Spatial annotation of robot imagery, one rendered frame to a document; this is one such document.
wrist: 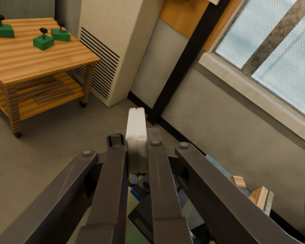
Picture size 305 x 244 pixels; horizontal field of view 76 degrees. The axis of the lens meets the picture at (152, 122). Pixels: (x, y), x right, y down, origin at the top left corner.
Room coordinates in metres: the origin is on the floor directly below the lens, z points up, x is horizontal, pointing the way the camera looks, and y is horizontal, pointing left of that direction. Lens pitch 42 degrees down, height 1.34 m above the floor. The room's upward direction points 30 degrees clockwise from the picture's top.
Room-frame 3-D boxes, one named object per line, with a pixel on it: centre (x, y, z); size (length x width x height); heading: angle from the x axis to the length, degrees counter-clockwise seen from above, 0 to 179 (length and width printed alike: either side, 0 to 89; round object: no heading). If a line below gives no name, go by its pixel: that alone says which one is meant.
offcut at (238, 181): (0.41, -0.31, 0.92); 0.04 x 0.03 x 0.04; 115
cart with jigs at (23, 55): (0.97, 0.93, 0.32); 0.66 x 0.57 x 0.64; 164
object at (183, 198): (0.21, -0.09, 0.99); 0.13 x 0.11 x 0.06; 162
